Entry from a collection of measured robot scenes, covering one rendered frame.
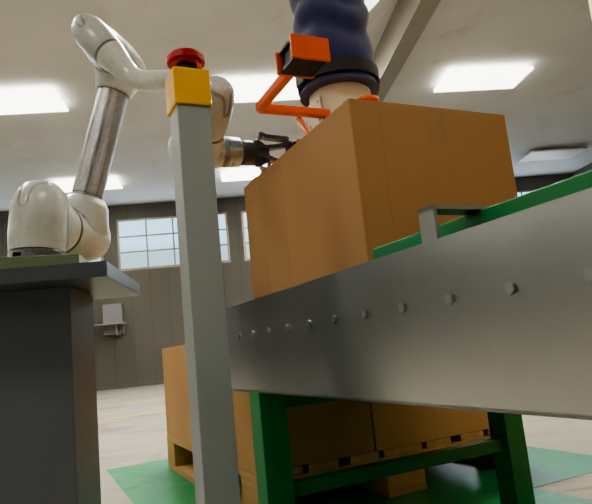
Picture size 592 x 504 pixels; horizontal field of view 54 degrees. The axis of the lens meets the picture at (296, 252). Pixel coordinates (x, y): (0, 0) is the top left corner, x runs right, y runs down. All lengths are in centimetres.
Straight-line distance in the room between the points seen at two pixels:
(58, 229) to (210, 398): 95
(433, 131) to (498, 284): 67
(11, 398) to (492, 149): 132
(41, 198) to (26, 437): 65
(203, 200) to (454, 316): 52
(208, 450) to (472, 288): 53
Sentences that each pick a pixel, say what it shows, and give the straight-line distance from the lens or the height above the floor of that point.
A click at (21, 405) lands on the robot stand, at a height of 41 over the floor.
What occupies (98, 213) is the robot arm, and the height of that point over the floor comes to 98.
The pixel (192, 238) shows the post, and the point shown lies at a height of 69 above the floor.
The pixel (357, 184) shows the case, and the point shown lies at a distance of 109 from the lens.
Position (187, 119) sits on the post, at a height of 90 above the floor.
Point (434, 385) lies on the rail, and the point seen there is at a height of 43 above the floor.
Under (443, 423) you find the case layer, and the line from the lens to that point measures 206.
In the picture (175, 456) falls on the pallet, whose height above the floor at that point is 7.
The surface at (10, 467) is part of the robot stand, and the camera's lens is 171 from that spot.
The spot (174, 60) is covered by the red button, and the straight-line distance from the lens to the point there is 112.
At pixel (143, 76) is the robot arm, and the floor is 131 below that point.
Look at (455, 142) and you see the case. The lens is 126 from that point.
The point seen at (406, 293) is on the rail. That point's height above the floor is 54.
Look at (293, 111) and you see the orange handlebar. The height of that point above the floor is 107.
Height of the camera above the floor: 49
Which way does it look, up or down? 9 degrees up
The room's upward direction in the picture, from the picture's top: 6 degrees counter-clockwise
